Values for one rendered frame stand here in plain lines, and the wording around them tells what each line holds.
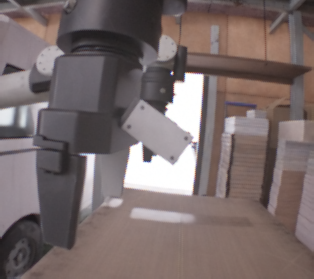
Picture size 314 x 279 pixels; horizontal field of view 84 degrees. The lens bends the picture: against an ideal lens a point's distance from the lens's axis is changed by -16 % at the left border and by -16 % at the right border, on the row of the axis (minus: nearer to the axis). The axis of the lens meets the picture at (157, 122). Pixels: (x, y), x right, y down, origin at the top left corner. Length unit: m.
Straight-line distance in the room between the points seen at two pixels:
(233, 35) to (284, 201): 2.11
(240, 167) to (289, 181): 0.48
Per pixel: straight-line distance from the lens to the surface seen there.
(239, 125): 2.06
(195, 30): 2.92
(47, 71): 0.50
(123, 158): 0.22
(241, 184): 2.13
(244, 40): 2.99
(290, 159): 2.10
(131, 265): 0.30
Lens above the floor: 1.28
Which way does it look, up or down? 1 degrees up
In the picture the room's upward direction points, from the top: 5 degrees clockwise
